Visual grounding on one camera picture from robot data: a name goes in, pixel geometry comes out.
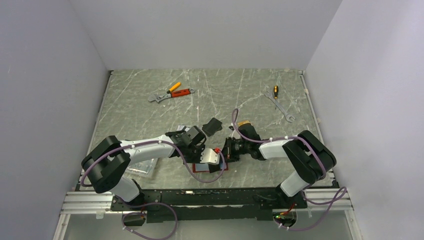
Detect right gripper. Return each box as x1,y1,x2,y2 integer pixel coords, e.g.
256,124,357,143
219,137,250,163

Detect red leather card holder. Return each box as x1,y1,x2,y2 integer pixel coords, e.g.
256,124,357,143
192,162,229,173

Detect single black credit card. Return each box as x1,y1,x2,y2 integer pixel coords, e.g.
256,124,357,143
208,163,226,173

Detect silver credit card stack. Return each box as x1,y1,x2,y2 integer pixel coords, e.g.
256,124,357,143
177,125,191,132

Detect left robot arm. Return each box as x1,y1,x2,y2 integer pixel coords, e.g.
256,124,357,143
80,126,207,210

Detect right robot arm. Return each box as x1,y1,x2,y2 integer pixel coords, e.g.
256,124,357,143
221,123,337,208

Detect clear plastic screw box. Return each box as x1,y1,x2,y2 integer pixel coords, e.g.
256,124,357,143
125,158,158,178

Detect silver open end wrench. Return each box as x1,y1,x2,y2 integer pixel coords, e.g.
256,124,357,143
263,91,296,123

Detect orange black screwdriver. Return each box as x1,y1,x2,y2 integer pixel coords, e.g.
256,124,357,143
272,85,279,100

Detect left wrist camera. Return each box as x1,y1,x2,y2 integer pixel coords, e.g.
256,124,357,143
199,148,221,165

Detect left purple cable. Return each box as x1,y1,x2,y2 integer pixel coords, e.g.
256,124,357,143
80,140,227,240

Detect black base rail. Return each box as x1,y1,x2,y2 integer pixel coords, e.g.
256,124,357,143
110,187,309,223

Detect red handled adjustable wrench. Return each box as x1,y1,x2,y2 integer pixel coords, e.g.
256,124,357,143
147,88,196,104

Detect orange handled pliers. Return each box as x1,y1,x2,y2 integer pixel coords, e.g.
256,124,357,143
166,82,182,94

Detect aluminium frame rail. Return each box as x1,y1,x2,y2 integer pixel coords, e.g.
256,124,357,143
53,188,363,240

